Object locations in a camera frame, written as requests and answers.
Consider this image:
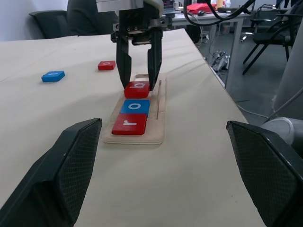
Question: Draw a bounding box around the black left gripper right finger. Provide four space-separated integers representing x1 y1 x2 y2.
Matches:
226 120 303 227

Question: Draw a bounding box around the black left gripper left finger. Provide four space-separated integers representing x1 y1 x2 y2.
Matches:
0 117 103 227

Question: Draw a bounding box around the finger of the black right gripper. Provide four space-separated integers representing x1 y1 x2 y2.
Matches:
147 30 163 91
116 37 132 90

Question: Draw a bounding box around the red letter b block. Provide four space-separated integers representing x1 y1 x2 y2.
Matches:
124 81 152 99

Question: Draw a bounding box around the red letter o block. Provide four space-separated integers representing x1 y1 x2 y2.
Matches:
98 60 116 71

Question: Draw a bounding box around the blue letter o block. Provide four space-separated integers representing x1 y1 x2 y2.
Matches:
120 99 151 117

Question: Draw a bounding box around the red letter r block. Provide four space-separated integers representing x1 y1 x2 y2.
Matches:
111 113 148 136

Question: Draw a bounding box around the blue letter t block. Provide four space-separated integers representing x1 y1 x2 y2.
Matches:
41 70 66 83

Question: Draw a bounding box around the wooden letter tray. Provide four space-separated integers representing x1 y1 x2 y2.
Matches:
103 73 168 145

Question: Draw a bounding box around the silver robot body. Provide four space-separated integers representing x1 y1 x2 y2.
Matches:
260 0 303 152

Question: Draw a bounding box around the person in dark clothing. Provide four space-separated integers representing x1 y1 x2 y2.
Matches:
66 0 119 36

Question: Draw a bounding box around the red bag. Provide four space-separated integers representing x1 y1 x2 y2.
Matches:
186 3 217 15

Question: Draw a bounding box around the black padded chair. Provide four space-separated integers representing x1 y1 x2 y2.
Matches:
29 9 70 40

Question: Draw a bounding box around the grey office desk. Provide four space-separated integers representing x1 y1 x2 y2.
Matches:
170 7 253 88

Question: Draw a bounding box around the black folding chair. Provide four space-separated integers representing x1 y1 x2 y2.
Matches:
242 13 298 76

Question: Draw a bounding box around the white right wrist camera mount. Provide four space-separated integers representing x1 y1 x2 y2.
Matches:
96 0 145 13

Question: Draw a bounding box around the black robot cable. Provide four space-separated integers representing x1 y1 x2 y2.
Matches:
183 0 258 26

